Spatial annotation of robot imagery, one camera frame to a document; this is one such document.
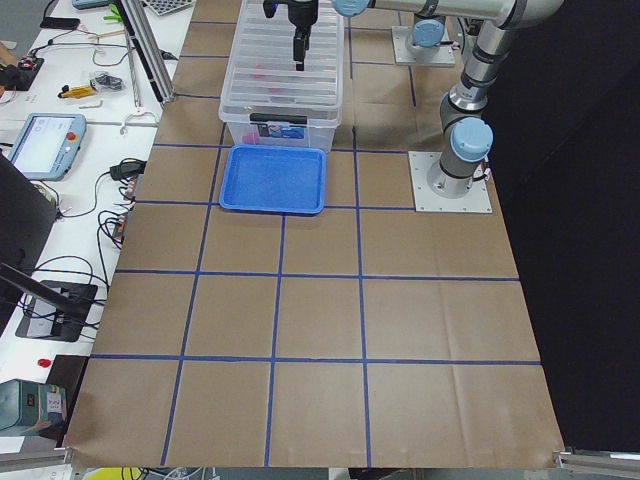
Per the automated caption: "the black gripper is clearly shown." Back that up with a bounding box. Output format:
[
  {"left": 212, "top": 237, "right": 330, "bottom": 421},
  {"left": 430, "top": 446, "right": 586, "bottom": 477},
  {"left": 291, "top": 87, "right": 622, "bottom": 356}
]
[{"left": 288, "top": 0, "right": 318, "bottom": 71}]

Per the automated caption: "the clear plastic box lid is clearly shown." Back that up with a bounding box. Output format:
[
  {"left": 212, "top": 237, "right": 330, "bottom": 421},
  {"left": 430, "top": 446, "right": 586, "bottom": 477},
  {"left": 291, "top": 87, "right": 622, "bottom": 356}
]
[{"left": 220, "top": 1, "right": 344, "bottom": 120}]

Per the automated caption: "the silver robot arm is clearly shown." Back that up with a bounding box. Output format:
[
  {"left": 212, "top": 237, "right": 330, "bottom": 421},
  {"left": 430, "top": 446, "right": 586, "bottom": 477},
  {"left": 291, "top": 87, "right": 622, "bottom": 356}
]
[
  {"left": 405, "top": 17, "right": 455, "bottom": 55},
  {"left": 332, "top": 0, "right": 562, "bottom": 199}
]

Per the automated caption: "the clear plastic storage box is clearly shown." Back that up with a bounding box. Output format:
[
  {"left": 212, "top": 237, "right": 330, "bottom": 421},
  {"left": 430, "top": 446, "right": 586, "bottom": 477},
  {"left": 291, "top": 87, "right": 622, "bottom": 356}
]
[{"left": 219, "top": 1, "right": 344, "bottom": 152}]

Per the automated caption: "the blue plastic tray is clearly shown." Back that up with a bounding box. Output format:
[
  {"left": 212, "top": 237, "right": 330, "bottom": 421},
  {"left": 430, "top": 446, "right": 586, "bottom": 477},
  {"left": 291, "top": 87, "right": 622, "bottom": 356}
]
[{"left": 219, "top": 145, "right": 327, "bottom": 215}]

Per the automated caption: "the teal metal box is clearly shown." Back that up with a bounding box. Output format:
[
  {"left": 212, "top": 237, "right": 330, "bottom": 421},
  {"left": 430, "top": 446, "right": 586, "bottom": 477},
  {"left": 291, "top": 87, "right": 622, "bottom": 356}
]
[{"left": 1, "top": 379, "right": 67, "bottom": 437}]

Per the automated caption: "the long metal rod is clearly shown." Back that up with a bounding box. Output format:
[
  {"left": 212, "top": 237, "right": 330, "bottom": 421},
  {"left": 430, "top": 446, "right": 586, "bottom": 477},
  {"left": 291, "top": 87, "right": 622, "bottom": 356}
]
[{"left": 124, "top": 32, "right": 141, "bottom": 109}]

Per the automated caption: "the green plastic clamp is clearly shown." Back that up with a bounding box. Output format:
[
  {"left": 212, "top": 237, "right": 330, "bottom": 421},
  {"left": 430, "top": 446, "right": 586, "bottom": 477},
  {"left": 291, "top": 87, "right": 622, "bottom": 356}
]
[{"left": 103, "top": 3, "right": 123, "bottom": 24}]

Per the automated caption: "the silver allen key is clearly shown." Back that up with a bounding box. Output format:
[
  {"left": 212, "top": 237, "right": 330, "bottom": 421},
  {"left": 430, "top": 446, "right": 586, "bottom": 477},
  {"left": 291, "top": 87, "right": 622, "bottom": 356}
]
[{"left": 78, "top": 99, "right": 104, "bottom": 110}]

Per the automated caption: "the black power adapter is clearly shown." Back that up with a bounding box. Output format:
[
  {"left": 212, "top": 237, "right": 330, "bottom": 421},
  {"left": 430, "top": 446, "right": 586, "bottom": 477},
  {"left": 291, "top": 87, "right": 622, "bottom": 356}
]
[{"left": 109, "top": 158, "right": 147, "bottom": 181}]

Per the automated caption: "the yellow black tool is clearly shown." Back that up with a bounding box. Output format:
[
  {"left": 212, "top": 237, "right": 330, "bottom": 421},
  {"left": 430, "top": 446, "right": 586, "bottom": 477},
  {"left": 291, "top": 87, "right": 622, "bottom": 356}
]
[{"left": 58, "top": 85, "right": 97, "bottom": 99}]

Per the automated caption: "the black phone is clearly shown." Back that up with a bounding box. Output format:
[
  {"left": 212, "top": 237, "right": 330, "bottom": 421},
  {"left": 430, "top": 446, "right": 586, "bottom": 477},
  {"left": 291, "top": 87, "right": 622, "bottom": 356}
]
[{"left": 40, "top": 16, "right": 80, "bottom": 31}]

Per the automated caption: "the blue teach pendant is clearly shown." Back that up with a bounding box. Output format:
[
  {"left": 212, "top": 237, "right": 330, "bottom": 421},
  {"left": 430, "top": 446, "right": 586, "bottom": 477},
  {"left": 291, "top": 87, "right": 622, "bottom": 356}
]
[{"left": 8, "top": 113, "right": 87, "bottom": 181}]

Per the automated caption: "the black monitor stand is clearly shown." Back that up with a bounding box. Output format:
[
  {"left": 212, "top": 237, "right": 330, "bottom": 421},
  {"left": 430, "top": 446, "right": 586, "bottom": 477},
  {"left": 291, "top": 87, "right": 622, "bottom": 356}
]
[{"left": 1, "top": 263, "right": 98, "bottom": 343}]

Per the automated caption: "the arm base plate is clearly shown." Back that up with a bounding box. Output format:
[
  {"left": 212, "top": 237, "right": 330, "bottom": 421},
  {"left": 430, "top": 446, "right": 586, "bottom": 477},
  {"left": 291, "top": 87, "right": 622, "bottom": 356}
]
[
  {"left": 391, "top": 26, "right": 455, "bottom": 68},
  {"left": 408, "top": 151, "right": 493, "bottom": 214}
]

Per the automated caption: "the aluminium frame post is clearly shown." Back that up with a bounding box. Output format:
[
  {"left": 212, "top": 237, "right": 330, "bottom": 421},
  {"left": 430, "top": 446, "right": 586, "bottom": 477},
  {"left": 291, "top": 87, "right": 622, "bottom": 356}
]
[{"left": 114, "top": 0, "right": 175, "bottom": 104}]

